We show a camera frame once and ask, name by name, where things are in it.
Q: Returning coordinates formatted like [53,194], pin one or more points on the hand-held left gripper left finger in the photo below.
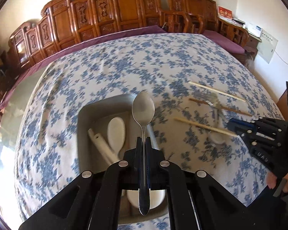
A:
[132,155]

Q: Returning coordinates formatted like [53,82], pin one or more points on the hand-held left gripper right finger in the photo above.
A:
[156,157]

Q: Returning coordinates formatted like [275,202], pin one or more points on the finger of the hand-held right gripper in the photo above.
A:
[248,137]
[239,124]

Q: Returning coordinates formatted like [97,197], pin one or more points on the brown wooden chopstick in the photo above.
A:
[232,109]

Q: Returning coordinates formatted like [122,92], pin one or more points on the white ceramic spoon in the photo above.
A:
[116,129]

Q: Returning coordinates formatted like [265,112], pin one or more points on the light wooden chopstick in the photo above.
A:
[215,91]
[201,125]

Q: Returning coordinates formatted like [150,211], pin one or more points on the metal spoon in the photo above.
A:
[143,110]

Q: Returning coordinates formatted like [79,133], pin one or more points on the metal rectangular tray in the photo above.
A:
[91,115]

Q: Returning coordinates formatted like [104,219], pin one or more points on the grey plastic bag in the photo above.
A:
[249,60]

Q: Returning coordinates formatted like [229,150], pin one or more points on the wooden side table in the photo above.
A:
[253,42]

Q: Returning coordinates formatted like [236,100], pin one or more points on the purple armchair cushion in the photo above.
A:
[220,39]

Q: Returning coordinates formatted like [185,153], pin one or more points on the white box on side table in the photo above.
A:
[254,30]

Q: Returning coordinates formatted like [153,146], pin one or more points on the red desk calendar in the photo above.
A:
[225,13]

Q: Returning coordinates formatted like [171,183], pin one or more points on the carved wooden armchair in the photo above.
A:
[194,2]

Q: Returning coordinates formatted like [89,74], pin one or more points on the carved wooden sofa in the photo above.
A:
[62,21]

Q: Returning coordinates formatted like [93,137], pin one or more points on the white wall panel cover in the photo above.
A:
[267,45]

